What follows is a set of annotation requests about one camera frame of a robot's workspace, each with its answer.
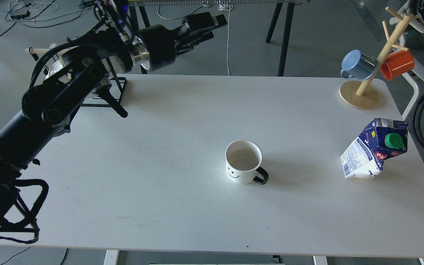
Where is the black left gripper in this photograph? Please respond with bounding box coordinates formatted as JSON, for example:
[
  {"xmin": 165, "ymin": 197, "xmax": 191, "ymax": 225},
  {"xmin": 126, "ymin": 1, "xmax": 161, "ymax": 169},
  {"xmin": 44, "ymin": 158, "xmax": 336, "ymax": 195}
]
[{"xmin": 138, "ymin": 12, "xmax": 228, "ymax": 71}]

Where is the white smiley mug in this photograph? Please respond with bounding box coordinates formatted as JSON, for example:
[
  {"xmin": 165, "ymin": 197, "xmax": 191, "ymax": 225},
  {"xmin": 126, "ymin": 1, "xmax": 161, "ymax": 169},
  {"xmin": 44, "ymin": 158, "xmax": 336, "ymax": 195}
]
[{"xmin": 225, "ymin": 140, "xmax": 269, "ymax": 185}]

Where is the blue white milk carton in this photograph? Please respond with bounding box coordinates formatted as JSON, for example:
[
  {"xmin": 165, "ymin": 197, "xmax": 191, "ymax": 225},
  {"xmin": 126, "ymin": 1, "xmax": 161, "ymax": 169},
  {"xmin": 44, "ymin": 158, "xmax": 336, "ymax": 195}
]
[{"xmin": 340, "ymin": 119, "xmax": 408, "ymax": 179}]

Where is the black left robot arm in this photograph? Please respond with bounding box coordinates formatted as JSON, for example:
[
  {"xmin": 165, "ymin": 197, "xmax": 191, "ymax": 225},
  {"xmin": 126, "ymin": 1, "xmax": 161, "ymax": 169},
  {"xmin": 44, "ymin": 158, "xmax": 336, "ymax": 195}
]
[{"xmin": 0, "ymin": 0, "xmax": 227, "ymax": 244}]

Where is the black trestle table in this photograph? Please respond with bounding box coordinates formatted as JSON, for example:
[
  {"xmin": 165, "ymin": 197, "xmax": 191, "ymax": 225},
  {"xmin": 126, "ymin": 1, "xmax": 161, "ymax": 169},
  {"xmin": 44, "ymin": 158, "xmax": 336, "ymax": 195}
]
[{"xmin": 118, "ymin": 0, "xmax": 297, "ymax": 77}]

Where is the blue metal mug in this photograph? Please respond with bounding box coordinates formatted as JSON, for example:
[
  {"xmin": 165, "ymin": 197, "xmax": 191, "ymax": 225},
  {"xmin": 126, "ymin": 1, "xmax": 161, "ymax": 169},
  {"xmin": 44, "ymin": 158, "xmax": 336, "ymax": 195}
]
[{"xmin": 340, "ymin": 50, "xmax": 379, "ymax": 81}]

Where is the wooden mug tree stand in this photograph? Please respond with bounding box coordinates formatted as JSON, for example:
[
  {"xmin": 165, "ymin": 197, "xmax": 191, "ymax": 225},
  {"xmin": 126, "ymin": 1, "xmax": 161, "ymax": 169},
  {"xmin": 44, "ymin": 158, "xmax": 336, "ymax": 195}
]
[{"xmin": 339, "ymin": 6, "xmax": 424, "ymax": 109}]

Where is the black power adapter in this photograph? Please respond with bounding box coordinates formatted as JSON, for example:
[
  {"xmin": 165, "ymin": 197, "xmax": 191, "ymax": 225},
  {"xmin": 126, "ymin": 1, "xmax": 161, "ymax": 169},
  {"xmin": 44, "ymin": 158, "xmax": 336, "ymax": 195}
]
[{"xmin": 10, "ymin": 8, "xmax": 30, "ymax": 20}]

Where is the orange mug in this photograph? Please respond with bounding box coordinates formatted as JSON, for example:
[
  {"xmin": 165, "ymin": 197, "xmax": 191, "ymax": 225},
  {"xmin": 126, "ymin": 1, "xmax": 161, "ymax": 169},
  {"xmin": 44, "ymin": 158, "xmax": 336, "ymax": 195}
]
[{"xmin": 380, "ymin": 50, "xmax": 414, "ymax": 81}]

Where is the white chair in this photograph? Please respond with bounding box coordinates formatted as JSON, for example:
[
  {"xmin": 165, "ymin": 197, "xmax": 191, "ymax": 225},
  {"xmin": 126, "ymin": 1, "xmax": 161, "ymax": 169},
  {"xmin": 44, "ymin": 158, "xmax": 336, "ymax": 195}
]
[{"xmin": 389, "ymin": 0, "xmax": 424, "ymax": 120}]

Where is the white hanging cable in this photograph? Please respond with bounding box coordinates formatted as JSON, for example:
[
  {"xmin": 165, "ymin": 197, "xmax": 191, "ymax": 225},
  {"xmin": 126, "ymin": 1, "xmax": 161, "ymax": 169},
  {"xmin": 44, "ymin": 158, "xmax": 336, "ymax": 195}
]
[{"xmin": 218, "ymin": 2, "xmax": 234, "ymax": 76}]

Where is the black wire rack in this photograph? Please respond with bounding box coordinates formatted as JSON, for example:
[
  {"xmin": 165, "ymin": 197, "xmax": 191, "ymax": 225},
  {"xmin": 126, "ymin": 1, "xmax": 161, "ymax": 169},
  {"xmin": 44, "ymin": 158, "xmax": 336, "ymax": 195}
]
[{"xmin": 25, "ymin": 47, "xmax": 127, "ymax": 108}]

